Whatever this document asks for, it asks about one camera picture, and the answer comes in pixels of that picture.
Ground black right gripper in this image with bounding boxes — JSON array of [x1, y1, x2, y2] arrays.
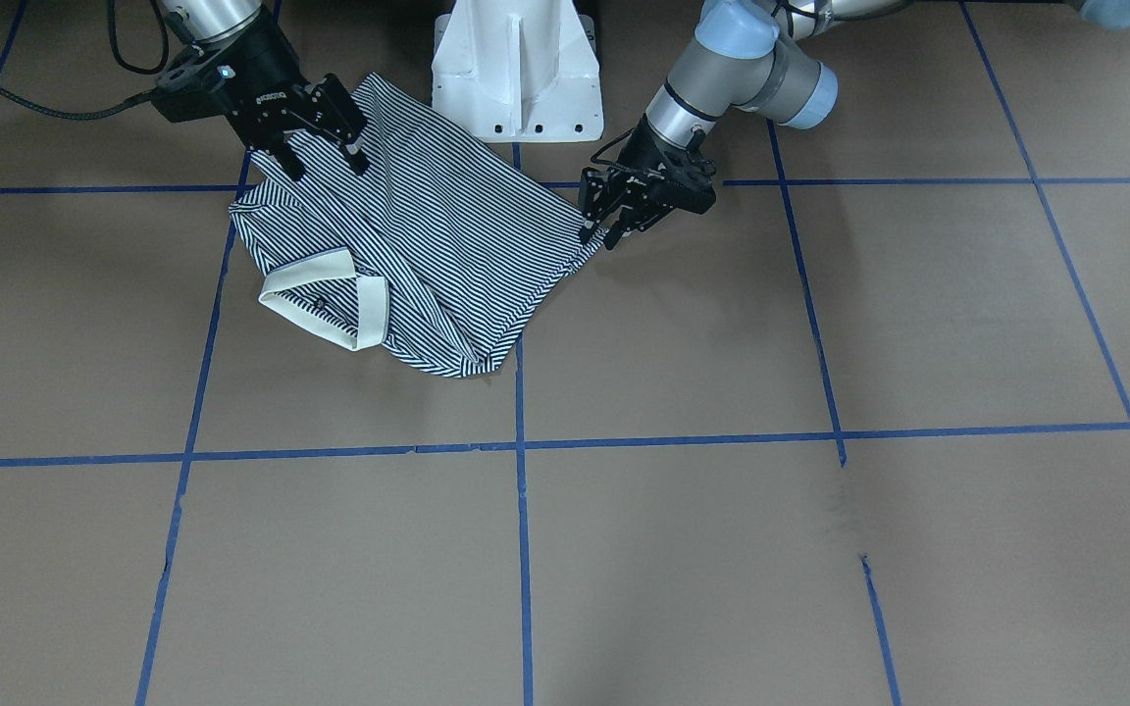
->
[[217, 20, 371, 180]]

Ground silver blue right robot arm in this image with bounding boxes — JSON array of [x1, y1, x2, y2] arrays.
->
[[151, 1, 370, 180]]

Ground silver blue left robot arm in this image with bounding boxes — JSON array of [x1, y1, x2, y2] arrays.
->
[[577, 1, 913, 250]]

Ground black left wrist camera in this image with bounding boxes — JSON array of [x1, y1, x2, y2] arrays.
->
[[653, 149, 718, 215]]

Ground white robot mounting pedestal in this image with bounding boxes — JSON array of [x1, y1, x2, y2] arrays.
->
[[431, 1, 605, 143]]

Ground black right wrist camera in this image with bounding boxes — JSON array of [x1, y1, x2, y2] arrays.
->
[[151, 62, 233, 124]]

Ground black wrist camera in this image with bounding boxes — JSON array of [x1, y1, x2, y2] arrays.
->
[[151, 62, 233, 124], [653, 149, 718, 215]]

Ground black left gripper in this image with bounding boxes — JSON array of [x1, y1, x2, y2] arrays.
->
[[579, 117, 681, 251]]

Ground navy white striped polo shirt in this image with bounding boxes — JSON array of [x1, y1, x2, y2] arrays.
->
[[231, 75, 602, 378]]

